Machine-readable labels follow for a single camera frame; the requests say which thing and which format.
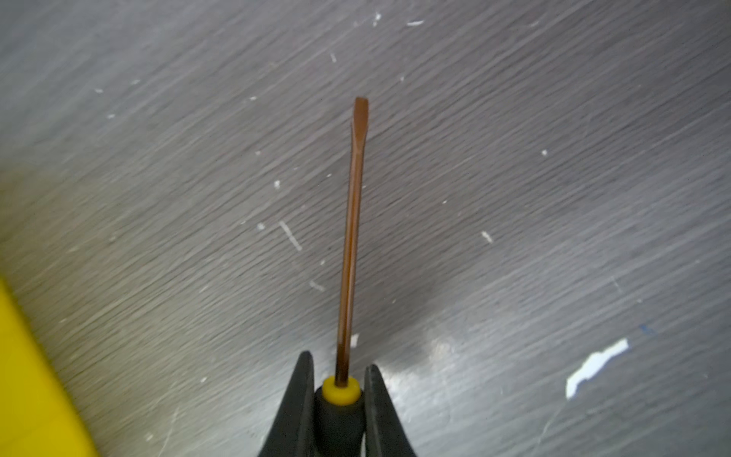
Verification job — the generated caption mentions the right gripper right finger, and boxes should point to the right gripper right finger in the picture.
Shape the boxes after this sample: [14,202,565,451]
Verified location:
[364,364,416,457]

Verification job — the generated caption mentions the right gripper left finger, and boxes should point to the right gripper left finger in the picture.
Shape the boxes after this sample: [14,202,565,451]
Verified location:
[258,352,315,457]

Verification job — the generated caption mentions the yellow plastic bin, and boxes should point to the yellow plastic bin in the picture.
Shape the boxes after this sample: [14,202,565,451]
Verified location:
[1,284,99,456]

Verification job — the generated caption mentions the black yellow screwdriver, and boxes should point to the black yellow screwdriver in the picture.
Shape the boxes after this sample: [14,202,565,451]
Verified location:
[315,97,369,456]

